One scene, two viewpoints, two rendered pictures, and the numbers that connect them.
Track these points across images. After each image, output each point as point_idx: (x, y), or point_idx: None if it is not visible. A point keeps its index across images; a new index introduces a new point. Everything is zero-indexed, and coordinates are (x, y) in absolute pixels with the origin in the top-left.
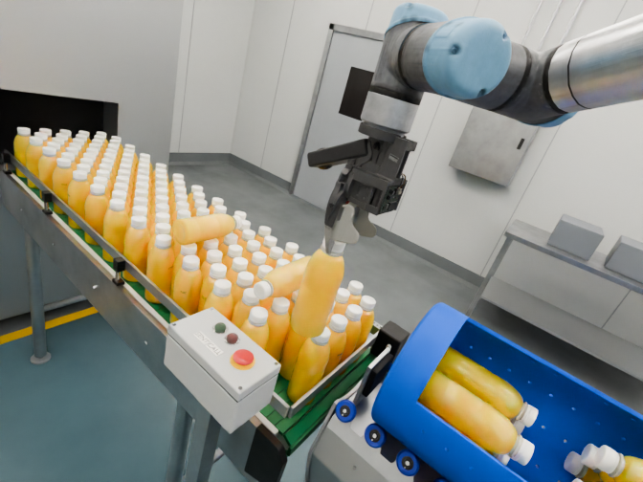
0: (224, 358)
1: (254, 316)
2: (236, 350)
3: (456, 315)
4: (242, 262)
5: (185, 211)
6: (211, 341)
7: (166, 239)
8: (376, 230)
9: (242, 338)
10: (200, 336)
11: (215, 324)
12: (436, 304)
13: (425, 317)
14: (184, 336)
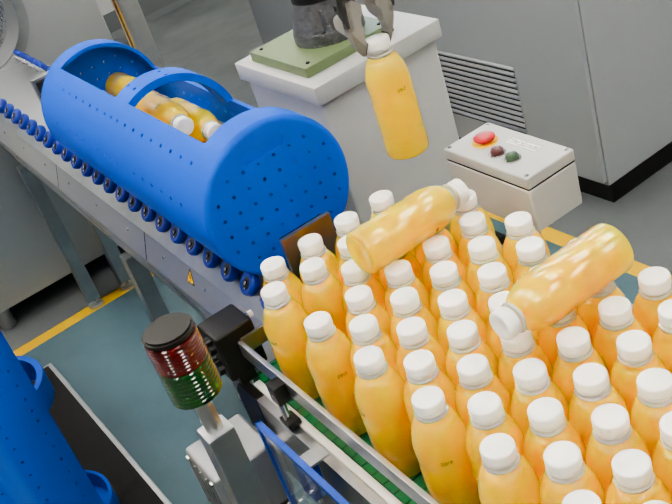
0: (504, 138)
1: (470, 189)
2: (491, 139)
3: (232, 123)
4: (487, 267)
5: (653, 382)
6: (519, 147)
7: (644, 271)
8: (333, 19)
9: (485, 158)
10: (533, 147)
11: (517, 153)
12: (245, 129)
13: (276, 115)
14: (551, 144)
